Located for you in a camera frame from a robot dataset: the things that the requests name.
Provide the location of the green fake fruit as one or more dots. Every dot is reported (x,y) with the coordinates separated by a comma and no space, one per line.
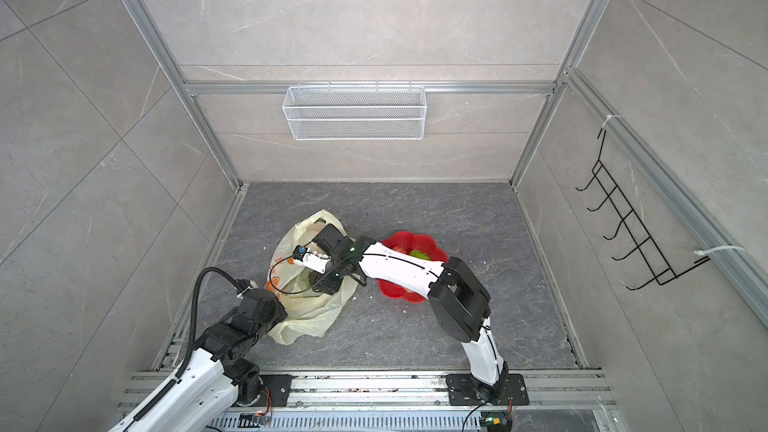
(419,255)

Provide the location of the white wire mesh basket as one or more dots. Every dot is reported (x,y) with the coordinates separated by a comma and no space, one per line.
(355,112)

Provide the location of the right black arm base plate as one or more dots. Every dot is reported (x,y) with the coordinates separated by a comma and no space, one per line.
(464,389)

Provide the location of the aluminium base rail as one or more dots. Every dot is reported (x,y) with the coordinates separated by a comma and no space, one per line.
(418,401)

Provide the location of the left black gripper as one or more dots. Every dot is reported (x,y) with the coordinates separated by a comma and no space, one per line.
(280,312)

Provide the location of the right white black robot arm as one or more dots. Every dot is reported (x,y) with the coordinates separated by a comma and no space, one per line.
(460,303)

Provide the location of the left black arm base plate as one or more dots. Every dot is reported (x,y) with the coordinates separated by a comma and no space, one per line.
(267,390)

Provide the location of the cream plastic bag orange print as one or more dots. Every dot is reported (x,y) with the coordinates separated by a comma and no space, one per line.
(309,313)

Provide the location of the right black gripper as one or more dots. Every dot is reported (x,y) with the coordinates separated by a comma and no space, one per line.
(327,286)

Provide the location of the white zip tie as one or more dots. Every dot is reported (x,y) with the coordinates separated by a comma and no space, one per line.
(712,250)

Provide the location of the black wire hook rack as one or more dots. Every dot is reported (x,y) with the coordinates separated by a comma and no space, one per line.
(656,268)

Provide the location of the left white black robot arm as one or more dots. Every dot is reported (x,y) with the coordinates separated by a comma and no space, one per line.
(217,374)

